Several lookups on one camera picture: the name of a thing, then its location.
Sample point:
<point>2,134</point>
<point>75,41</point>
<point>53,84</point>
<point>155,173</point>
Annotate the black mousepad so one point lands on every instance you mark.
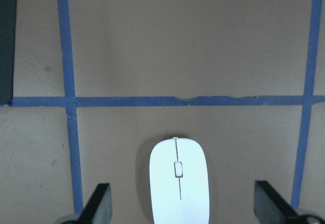
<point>8,32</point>

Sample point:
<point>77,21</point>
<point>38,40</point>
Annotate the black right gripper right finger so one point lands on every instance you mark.
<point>270,207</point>

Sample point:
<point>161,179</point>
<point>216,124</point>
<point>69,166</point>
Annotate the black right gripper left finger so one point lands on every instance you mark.
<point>99,207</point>

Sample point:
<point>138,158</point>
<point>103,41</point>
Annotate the white computer mouse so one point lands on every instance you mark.
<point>179,185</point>

